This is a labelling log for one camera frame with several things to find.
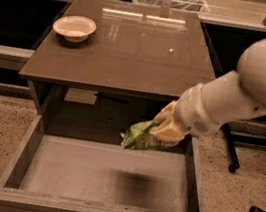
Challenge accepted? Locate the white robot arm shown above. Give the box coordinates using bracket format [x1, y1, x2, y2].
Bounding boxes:
[150, 39, 266, 146]

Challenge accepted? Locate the open grey top drawer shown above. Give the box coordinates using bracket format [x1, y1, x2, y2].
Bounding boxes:
[0, 117, 207, 212]

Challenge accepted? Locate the white wire basket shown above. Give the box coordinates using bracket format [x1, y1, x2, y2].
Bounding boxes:
[132, 0, 211, 14]

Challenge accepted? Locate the green jalapeno chip bag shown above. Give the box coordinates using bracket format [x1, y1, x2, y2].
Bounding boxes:
[120, 120, 166, 151]

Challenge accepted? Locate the grey drawer cabinet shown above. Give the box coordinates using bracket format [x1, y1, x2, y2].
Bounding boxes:
[20, 0, 215, 145]

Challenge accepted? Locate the black chair leg with caster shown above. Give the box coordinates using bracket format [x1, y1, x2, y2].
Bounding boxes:
[222, 124, 240, 174]

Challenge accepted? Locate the white paper bowl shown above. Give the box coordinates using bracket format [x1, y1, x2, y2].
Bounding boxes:
[53, 15, 97, 43]

